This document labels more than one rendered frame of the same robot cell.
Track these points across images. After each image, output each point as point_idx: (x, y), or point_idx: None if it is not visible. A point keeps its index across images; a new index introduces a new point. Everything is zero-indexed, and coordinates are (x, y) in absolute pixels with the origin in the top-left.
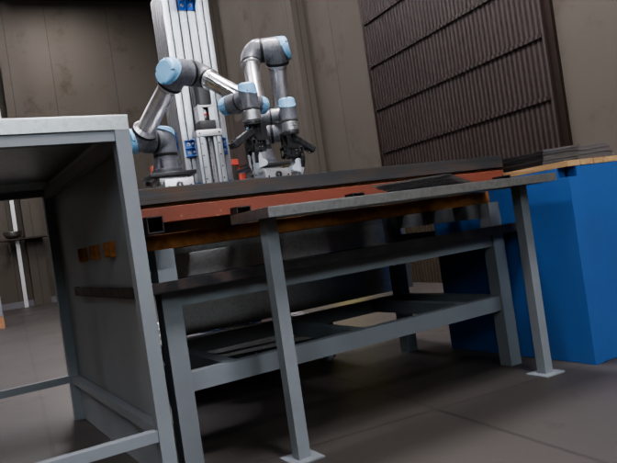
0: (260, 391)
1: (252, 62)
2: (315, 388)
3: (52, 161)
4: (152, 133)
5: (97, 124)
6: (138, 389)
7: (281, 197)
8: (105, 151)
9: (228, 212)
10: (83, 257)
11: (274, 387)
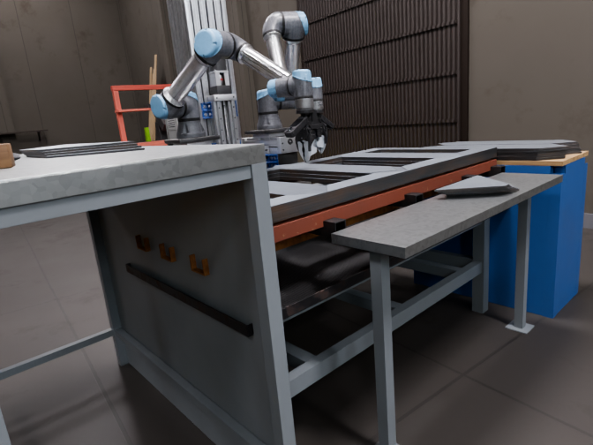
0: None
1: (275, 36)
2: (329, 331)
3: None
4: (182, 101)
5: (234, 159)
6: (233, 401)
7: (361, 204)
8: None
9: (321, 225)
10: (145, 248)
11: (291, 326)
